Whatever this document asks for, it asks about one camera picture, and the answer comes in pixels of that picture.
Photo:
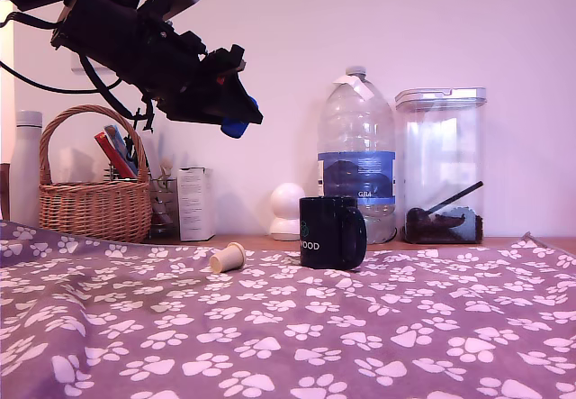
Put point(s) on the brown coffee granules heap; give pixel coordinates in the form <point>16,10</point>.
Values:
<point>450,230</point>

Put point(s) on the blue flat packet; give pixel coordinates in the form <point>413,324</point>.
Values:
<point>118,135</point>

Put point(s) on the beige coffee capsule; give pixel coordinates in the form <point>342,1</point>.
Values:
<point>225,260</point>

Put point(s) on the large clear water bottle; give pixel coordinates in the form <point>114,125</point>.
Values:
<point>355,124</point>

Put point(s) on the paw print table cloth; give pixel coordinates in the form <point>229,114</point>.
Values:
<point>270,327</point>

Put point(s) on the black coffee mug white print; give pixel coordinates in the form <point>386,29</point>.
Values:
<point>324,232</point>

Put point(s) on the red flat packet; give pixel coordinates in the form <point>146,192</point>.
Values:
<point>114,153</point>

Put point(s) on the clear plastic storage container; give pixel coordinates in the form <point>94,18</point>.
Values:
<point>441,147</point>

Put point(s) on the white wall plate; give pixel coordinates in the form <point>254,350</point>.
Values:
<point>77,63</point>

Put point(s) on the brown wicker basket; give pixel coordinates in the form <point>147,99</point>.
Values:
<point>90,210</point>

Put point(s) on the black scoop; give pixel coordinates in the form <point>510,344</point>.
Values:
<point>454,198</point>

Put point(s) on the small white round camera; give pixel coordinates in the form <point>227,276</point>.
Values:
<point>285,201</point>

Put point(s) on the white insulated bottle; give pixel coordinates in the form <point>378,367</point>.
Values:
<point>24,169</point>

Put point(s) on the brown wooden furniture edge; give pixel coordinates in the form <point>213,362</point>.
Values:
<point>4,192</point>

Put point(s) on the white printed carton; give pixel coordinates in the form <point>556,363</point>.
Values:
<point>195,205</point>

